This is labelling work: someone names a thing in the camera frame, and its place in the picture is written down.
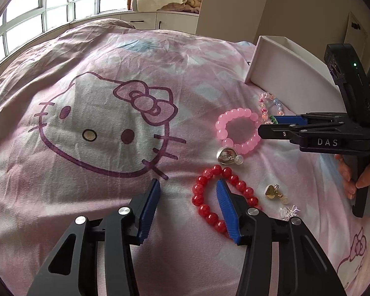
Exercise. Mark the clear crystal charm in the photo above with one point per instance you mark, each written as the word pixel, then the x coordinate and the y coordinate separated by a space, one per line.
pixel 285 212

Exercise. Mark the silver heart pendant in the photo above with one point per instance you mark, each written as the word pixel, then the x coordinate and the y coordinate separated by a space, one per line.
pixel 226 155

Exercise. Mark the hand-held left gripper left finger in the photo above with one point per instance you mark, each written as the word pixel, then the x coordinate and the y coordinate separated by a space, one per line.
pixel 149 212

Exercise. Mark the white window seat cabinet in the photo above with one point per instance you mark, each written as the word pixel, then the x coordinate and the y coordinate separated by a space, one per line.
pixel 172 20

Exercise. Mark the person's right hand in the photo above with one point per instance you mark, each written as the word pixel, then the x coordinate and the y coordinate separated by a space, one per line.
pixel 348 182

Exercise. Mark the gold heart pendant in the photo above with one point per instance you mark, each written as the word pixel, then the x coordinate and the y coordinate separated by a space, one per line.
pixel 269 192

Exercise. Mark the white door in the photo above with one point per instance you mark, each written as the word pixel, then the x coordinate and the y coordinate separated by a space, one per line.
pixel 356 40

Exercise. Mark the pink cartoon cat bedsheet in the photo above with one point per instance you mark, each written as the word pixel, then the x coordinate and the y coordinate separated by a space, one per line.
pixel 80 160

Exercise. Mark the white plastic bin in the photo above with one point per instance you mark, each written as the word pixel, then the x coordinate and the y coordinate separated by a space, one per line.
pixel 280 67

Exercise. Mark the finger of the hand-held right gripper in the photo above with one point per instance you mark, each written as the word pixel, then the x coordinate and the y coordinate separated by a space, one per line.
pixel 289 119
pixel 274 132

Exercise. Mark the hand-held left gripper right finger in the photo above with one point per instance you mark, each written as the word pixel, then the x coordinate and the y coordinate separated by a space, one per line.
pixel 228 212

